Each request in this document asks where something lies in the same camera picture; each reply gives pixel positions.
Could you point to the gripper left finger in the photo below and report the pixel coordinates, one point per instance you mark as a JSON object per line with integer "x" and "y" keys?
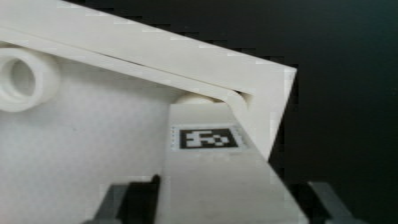
{"x": 128, "y": 204}

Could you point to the white desk top tray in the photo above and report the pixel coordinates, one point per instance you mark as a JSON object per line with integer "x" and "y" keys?
{"x": 84, "y": 108}

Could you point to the white front fence bar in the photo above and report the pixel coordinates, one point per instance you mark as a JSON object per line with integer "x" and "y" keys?
{"x": 89, "y": 36}

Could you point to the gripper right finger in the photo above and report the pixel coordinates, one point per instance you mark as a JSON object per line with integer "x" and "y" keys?
{"x": 320, "y": 203}

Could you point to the white desk leg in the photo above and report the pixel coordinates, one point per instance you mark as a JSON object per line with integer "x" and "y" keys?
{"x": 221, "y": 188}

